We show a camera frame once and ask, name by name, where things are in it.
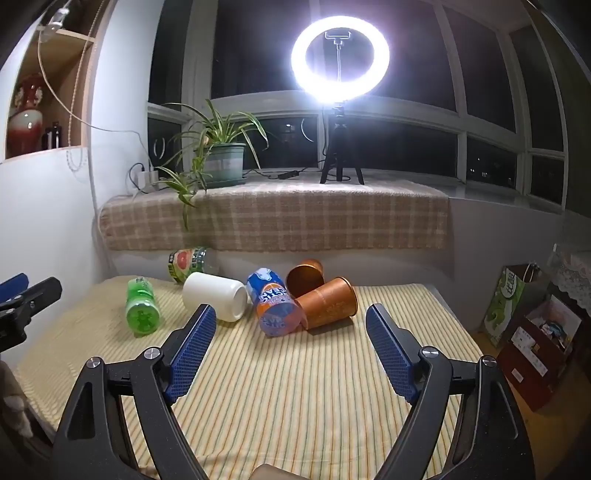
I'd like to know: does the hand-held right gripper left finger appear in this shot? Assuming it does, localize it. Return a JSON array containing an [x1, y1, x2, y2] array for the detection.
[[53, 303, 218, 480]]

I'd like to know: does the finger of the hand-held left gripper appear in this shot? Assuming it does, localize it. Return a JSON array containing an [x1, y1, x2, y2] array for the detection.
[[0, 273, 29, 304], [0, 276, 64, 353]]

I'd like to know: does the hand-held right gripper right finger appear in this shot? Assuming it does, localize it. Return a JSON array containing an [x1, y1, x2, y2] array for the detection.
[[366, 303, 536, 480]]

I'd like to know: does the white cup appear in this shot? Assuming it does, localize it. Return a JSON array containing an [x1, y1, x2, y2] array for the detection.
[[182, 272, 249, 323]]

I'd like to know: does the person's left hand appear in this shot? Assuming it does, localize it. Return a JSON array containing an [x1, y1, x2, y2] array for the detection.
[[0, 361, 34, 439]]

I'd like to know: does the green plastic bottle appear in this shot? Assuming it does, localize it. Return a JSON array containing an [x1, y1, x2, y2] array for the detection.
[[126, 275, 160, 336]]

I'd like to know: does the yellow striped tablecloth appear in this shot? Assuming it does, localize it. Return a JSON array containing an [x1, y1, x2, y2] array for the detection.
[[14, 276, 486, 480]]

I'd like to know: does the green paper bag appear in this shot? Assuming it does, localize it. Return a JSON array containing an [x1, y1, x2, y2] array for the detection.
[[482, 263, 540, 348]]

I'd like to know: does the red cardboard box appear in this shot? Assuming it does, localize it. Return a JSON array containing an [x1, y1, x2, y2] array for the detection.
[[496, 294, 588, 412]]

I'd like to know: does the dark bottle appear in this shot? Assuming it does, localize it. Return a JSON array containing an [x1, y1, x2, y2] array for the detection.
[[43, 121, 64, 151]]

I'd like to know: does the white power strip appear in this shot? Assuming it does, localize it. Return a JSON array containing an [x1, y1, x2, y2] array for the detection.
[[128, 161, 161, 195]]

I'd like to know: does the beige checkered cloth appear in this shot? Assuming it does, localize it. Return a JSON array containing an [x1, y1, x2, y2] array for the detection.
[[99, 177, 451, 253]]

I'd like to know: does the red and white vase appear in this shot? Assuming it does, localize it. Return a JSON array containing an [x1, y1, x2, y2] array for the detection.
[[6, 73, 48, 158]]

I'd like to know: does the green plant pot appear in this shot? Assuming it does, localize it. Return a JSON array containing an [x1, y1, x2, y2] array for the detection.
[[202, 143, 249, 188]]

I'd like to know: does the white lace cloth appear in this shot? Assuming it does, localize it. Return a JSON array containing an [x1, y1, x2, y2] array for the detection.
[[547, 249, 591, 320]]

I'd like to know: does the black tripod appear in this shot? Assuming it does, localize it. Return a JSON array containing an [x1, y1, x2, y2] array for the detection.
[[318, 102, 365, 186]]

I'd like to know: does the wooden shelf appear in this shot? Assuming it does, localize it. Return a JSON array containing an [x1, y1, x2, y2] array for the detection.
[[0, 0, 108, 163]]

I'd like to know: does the spider plant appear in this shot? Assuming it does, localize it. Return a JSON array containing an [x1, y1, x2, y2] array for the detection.
[[152, 99, 269, 232]]

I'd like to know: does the white clip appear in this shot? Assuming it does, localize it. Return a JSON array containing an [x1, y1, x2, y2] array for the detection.
[[39, 0, 74, 34]]

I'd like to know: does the white cable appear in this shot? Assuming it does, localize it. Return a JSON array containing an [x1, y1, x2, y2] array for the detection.
[[36, 0, 142, 172]]

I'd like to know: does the black cable with adapter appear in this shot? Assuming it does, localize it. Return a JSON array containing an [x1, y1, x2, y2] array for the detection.
[[244, 167, 325, 182]]

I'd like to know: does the white window frame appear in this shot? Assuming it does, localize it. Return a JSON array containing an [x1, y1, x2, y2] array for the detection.
[[147, 0, 570, 214]]

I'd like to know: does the ring light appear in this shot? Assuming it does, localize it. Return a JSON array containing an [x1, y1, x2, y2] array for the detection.
[[290, 16, 391, 105]]

